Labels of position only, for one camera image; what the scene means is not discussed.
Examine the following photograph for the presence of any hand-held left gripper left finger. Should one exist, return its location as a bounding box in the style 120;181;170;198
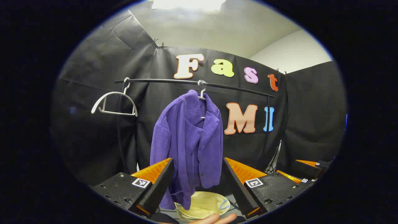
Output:
90;157;175;218

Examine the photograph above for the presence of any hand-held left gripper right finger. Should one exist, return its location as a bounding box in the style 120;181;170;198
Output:
222;157;315;218

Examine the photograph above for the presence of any pale yellow laundry hamper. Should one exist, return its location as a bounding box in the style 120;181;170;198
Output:
174;191;231;223

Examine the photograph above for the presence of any purple corduroy jacket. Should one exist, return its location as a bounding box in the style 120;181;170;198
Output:
150;90;224;211

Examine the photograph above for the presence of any white plastic hanger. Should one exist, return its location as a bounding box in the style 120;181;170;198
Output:
91;77;138;117
198;80;208;120

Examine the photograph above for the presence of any black clothes rack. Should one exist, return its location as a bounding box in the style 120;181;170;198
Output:
114;78;275;175

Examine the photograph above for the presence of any black tripod stand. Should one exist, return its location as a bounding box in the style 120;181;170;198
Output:
265;142;282;174

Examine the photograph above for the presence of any black backdrop cloth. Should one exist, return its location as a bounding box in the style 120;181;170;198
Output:
51;9;347;187

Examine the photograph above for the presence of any ceiling light panel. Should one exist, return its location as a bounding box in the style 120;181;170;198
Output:
151;0;227;11

